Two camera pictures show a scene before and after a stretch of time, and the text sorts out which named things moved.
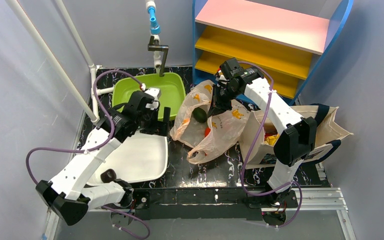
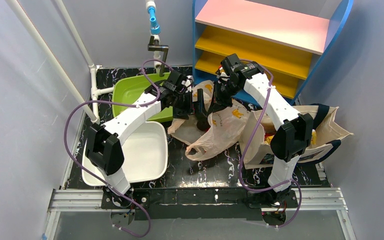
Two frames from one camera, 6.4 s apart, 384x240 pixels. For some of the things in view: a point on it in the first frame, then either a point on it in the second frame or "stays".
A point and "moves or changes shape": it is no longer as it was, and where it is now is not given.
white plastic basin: (142, 156) stays
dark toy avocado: (108, 176) moves or changes shape
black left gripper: (157, 122) → (185, 103)
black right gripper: (219, 96) stays
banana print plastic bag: (203, 136) stays
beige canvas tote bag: (258, 136) stays
